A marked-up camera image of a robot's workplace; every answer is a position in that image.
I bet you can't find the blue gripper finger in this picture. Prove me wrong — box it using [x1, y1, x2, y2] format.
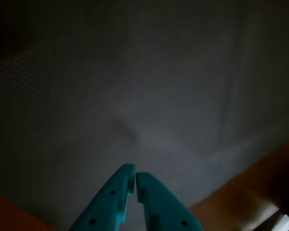
[69, 163, 136, 231]
[135, 172, 203, 231]

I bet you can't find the grey rubber mat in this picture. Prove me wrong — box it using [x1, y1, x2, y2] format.
[0, 0, 289, 231]

